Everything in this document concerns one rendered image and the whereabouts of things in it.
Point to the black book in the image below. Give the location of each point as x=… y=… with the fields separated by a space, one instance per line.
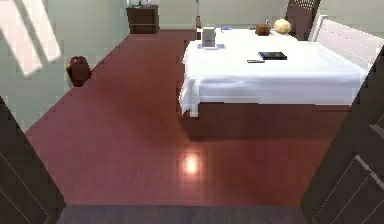
x=272 y=55

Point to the blue flat object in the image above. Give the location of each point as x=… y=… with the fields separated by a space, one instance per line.
x=226 y=28

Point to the white bed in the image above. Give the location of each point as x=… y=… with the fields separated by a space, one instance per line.
x=266 y=76

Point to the dark brown room door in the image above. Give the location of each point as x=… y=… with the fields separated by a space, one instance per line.
x=353 y=160

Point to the yellow round ball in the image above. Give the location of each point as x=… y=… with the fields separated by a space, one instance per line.
x=282 y=26

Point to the black remote control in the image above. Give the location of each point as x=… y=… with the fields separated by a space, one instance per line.
x=255 y=61

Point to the dark brown chest of drawers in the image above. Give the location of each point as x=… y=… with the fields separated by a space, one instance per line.
x=142 y=19

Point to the dark brown door frame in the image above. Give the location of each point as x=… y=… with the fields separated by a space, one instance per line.
x=20 y=180

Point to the dark red bin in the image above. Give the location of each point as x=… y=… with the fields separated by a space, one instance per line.
x=79 y=70

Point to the brown box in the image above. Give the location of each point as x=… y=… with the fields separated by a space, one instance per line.
x=263 y=29

